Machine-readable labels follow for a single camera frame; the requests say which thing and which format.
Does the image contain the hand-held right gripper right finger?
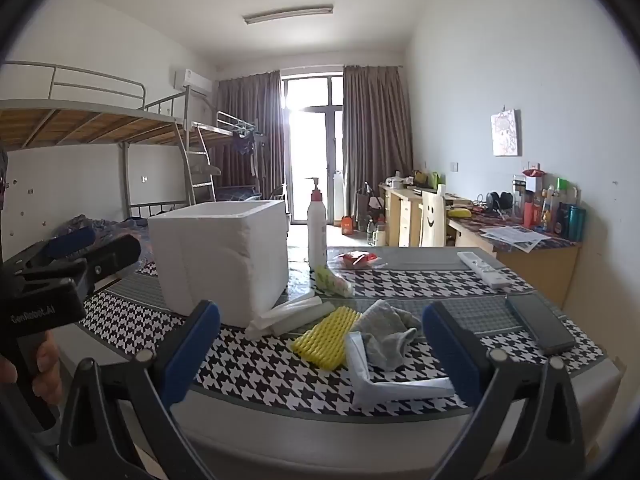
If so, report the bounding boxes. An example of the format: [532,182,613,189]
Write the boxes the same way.
[421,301,587,480]

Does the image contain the hanging dark clothes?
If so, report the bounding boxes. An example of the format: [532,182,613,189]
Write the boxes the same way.
[230,130,263,157]

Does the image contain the teal tumbler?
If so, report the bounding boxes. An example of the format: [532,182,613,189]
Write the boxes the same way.
[566,205,586,242]

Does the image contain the wooden smiley face chair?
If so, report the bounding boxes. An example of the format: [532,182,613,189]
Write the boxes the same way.
[419,190,447,248]

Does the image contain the metal bunk bed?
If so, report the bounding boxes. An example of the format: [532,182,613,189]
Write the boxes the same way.
[185,110,266,206]
[0,60,217,226]

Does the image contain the white air conditioner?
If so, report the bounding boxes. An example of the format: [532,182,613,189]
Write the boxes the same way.
[173,68,213,95]

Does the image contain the person's left hand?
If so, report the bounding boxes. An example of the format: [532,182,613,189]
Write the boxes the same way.
[0,331,62,407]

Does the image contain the grey sock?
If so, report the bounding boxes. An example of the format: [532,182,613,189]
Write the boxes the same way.
[352,300,423,372]

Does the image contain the white foam strip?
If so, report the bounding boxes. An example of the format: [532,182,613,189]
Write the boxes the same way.
[244,296,323,342]
[270,301,336,336]

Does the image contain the glass balcony door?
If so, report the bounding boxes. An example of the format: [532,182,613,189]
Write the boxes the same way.
[281,74,346,223]

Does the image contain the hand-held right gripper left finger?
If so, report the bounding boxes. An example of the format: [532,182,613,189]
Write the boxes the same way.
[59,300,221,480]

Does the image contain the clear plastic bottle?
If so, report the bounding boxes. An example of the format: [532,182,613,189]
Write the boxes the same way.
[367,215,388,247]

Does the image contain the yellow foam fruit net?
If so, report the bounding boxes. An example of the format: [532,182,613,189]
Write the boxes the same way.
[291,306,362,370]

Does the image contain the white remote control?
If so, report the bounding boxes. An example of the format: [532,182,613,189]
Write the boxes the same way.
[457,251,512,290]

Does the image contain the cartoon wall picture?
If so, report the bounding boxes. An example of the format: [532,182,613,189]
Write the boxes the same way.
[491,109,521,157]

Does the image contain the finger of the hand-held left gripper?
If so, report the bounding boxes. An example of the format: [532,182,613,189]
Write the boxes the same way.
[81,234,142,287]
[4,225,97,272]

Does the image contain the blue plaid quilt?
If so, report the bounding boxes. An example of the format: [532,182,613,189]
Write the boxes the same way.
[60,214,151,241]

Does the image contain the brown curtain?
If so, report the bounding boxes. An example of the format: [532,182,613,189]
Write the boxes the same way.
[216,71,286,201]
[342,65,415,223]

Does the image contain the white pump bottle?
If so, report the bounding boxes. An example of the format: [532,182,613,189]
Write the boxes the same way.
[306,177,328,268]

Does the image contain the white foam box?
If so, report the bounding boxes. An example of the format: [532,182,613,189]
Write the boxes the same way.
[147,200,290,327]

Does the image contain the wooden desk with patterned cloth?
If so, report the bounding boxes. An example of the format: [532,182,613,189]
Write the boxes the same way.
[445,192,583,308]

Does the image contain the cluster of bottles and cans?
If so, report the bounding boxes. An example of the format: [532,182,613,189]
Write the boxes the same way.
[510,170,586,242]

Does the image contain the black headphones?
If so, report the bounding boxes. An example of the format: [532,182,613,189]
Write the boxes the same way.
[486,191,515,217]

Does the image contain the floral tissue pack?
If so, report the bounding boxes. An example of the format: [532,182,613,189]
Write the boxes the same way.
[314,265,354,297]

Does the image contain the blue face mask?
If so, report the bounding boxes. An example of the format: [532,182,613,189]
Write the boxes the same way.
[354,377,457,407]

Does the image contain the houndstooth tablecloth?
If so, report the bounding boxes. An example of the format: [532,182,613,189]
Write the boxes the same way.
[82,246,608,418]

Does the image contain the ceiling tube light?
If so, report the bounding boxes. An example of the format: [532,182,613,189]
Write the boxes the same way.
[243,5,334,25]

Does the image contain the folded blue bedding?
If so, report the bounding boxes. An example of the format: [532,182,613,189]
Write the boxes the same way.
[217,185,262,202]

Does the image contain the dark smartphone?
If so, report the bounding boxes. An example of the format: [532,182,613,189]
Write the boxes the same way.
[505,292,577,356]

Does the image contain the red snack packet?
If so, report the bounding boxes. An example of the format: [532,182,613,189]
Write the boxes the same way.
[333,251,388,269]

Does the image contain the printed papers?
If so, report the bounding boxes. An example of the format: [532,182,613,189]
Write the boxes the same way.
[479,225,549,252]

